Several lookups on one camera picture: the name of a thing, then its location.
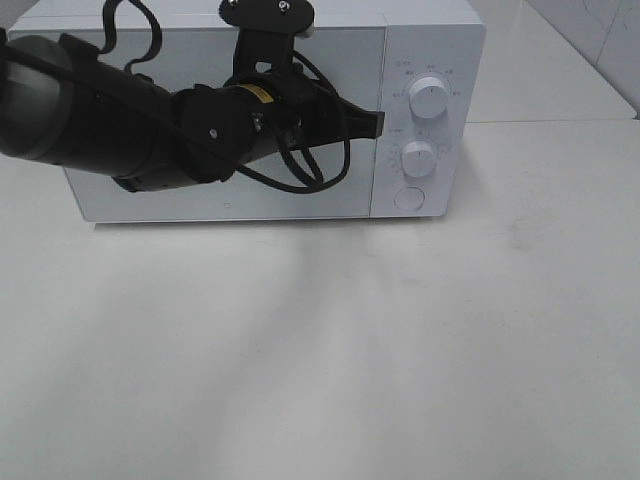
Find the white lower timer knob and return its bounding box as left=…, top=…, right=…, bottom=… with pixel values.
left=401, top=141, right=437, bottom=178

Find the white microwave door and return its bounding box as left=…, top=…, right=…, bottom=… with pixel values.
left=8, top=22, right=389, bottom=224

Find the white upper power knob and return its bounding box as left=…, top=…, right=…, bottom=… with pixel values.
left=408, top=75, right=450, bottom=119

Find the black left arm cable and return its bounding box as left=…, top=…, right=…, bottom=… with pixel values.
left=97, top=0, right=351, bottom=194

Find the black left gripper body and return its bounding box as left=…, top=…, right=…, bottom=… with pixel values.
left=172, top=76, right=333, bottom=183

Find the white round door button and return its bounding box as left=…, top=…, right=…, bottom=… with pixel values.
left=394, top=187, right=426, bottom=212

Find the white microwave oven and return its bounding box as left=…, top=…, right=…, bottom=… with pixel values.
left=1, top=1, right=486, bottom=221

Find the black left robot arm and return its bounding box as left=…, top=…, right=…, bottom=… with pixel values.
left=1, top=34, right=384, bottom=194

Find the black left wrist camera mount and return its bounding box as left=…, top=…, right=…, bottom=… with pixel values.
left=218, top=0, right=315, bottom=78

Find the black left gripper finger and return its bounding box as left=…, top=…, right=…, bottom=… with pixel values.
left=294, top=97, right=385, bottom=150

